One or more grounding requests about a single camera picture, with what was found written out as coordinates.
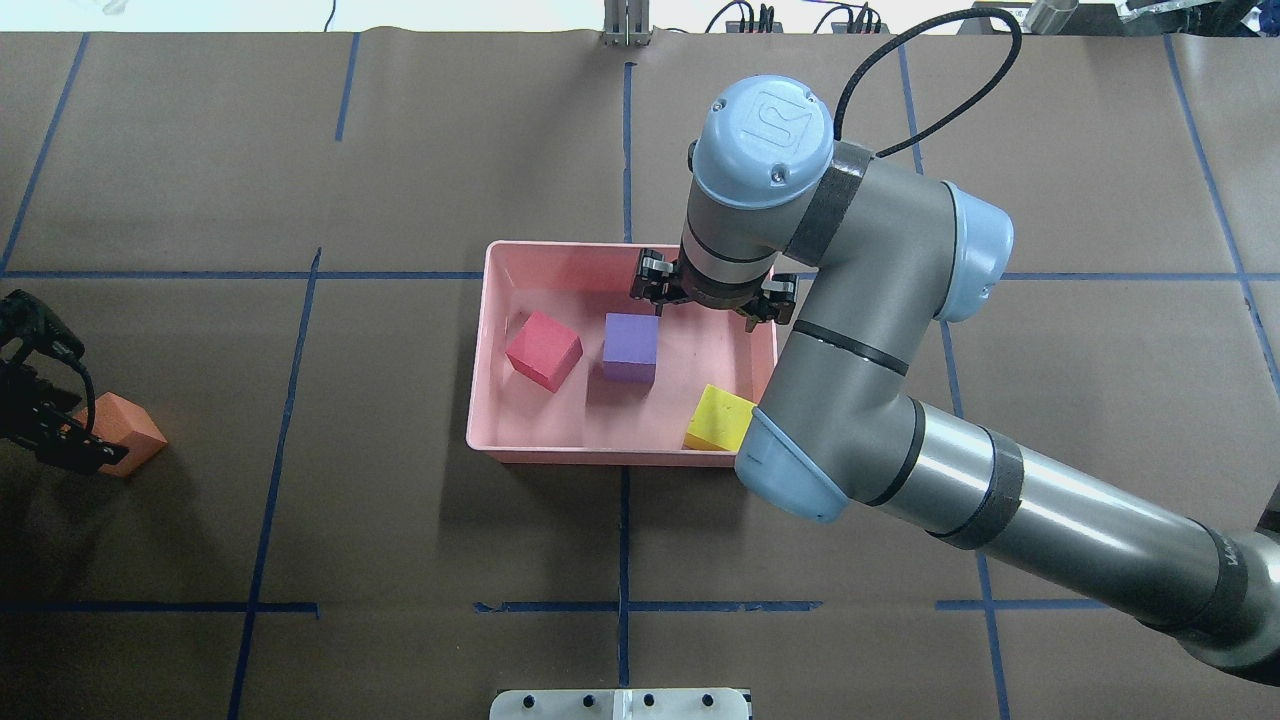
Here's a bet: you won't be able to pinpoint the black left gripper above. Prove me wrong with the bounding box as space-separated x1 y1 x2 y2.
1 340 131 475

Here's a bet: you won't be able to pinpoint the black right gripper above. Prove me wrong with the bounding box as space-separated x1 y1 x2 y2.
630 249 800 333

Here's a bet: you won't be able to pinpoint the orange foam block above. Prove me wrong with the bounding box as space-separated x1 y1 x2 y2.
74 393 168 479

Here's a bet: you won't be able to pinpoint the purple foam block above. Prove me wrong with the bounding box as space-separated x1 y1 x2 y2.
602 313 660 386

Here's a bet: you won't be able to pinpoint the yellow foam block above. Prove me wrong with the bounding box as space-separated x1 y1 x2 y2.
684 384 756 454

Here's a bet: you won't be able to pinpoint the red foam block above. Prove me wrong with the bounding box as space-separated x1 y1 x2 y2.
506 311 584 393

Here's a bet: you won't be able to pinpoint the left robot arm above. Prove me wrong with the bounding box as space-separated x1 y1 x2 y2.
1 290 129 475

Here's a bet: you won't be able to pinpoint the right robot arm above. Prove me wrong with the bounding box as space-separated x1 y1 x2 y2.
628 76 1279 685

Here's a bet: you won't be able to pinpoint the pink plastic bin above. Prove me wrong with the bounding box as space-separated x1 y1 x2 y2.
466 241 780 468

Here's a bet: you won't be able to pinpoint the brown paper table cover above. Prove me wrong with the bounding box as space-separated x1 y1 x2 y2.
3 28 1277 719

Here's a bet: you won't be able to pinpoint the black power strip plugs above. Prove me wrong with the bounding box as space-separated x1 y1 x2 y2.
701 1 890 35

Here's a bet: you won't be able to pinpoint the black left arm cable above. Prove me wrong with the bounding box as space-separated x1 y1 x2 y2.
60 350 99 433

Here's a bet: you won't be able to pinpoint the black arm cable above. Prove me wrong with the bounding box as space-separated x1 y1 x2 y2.
832 6 1025 161
60 350 99 433

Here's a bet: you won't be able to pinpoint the aluminium frame post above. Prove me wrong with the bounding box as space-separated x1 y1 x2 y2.
600 0 653 47

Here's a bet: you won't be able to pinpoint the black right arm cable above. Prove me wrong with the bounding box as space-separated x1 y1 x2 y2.
832 6 1025 161

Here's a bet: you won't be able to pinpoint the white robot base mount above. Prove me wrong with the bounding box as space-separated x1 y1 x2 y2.
489 687 754 719

